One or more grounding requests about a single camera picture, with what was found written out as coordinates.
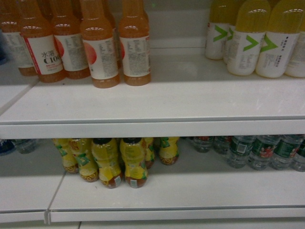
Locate yellow white drink bottle left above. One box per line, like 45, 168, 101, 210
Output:
205, 0, 238, 60

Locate yellow white drink bottle right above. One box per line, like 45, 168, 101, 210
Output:
285, 31, 305, 78

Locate orange juice bottle rear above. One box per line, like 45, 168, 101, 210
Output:
50, 0, 91, 80

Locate water bottle barcode label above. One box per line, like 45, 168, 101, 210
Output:
227, 135, 256, 168

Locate orange C100 juice bottle front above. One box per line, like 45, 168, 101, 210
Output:
18, 0, 66, 83

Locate orange juice bottle centre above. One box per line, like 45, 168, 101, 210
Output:
80, 0, 120, 88

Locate yellow white drink bottle middle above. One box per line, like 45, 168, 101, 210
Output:
227, 0, 271, 76

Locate yellow lemon tea bottle middle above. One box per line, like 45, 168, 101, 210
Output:
120, 137, 148, 188

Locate water bottle rear right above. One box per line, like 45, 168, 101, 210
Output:
269, 135, 304, 170

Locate yellow lemon tea bottle front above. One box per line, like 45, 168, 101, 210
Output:
91, 138, 123, 188

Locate yellow white drink bottle front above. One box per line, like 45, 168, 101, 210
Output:
255, 0, 305, 78

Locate orange juice bottle right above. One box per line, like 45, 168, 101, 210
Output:
119, 0, 151, 86

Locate water bottle team picture label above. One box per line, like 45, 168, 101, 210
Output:
247, 135, 281, 171

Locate yellow white drink bottle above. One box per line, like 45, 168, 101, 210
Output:
205, 0, 238, 60
227, 0, 271, 76
285, 31, 305, 78
255, 0, 305, 78

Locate yellow lemon tea bottle rear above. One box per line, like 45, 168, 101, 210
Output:
52, 138, 99, 182

